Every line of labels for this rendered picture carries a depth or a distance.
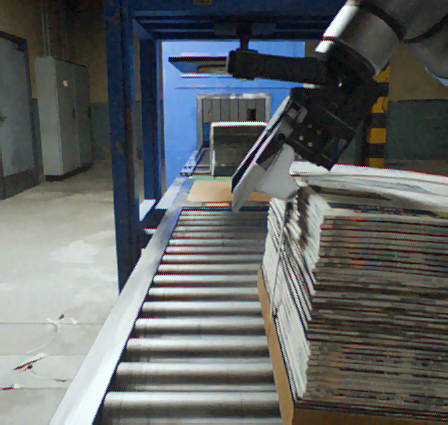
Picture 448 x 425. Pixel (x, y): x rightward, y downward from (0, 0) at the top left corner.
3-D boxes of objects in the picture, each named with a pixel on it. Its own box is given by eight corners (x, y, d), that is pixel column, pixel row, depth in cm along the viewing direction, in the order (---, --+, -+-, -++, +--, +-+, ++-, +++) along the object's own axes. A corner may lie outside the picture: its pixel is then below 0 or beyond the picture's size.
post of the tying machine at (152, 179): (165, 329, 232) (155, 16, 200) (148, 329, 232) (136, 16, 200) (167, 322, 240) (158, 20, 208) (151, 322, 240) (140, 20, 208)
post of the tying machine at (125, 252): (145, 403, 173) (127, -22, 141) (123, 403, 173) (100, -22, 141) (149, 390, 182) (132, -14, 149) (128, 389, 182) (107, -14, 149)
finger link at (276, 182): (279, 232, 45) (319, 161, 48) (231, 199, 44) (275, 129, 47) (269, 235, 48) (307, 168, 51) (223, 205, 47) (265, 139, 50)
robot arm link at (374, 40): (352, -2, 45) (333, 15, 53) (325, 37, 46) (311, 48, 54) (410, 41, 46) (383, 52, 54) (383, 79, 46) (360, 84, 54)
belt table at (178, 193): (337, 233, 158) (338, 206, 156) (155, 233, 158) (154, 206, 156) (303, 195, 227) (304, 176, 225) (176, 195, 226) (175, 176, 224)
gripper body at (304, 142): (326, 177, 48) (394, 84, 46) (262, 132, 48) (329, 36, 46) (313, 169, 56) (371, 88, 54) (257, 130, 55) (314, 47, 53)
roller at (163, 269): (369, 290, 96) (370, 269, 95) (152, 291, 96) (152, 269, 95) (362, 281, 101) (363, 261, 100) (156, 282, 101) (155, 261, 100)
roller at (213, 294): (390, 318, 83) (393, 293, 82) (142, 318, 83) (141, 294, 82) (381, 306, 88) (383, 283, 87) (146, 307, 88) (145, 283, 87)
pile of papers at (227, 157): (268, 175, 228) (269, 124, 222) (210, 175, 228) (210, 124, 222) (262, 166, 265) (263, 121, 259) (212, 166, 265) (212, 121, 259)
